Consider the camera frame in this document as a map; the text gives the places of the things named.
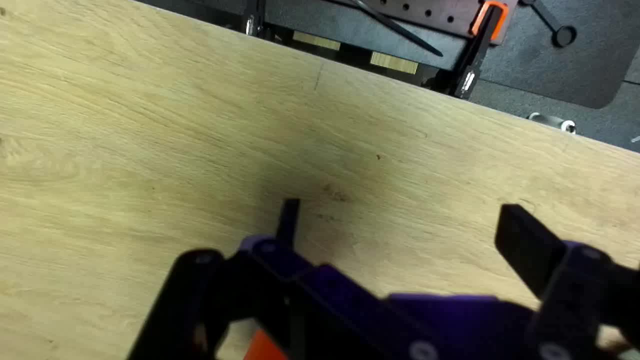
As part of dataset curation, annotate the black bar clamp orange trigger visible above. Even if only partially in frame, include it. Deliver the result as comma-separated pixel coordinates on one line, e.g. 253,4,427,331
426,0,522,99

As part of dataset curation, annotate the yellow label strip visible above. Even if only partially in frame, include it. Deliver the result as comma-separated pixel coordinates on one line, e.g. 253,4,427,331
367,50,421,78
289,29,344,54

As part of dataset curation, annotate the silver metal bolt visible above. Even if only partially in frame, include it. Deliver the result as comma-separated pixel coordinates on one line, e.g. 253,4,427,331
528,109,579,136

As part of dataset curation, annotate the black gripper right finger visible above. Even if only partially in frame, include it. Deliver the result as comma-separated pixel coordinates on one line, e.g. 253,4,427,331
493,202,640,360

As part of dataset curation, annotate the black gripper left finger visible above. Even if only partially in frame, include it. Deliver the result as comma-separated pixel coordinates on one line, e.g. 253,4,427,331
128,197,455,360

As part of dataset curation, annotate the black zip tie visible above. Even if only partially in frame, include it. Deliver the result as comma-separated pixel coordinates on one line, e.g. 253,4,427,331
350,0,445,59

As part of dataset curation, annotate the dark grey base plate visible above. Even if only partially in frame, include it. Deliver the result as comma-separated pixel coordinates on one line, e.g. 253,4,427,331
477,0,640,112

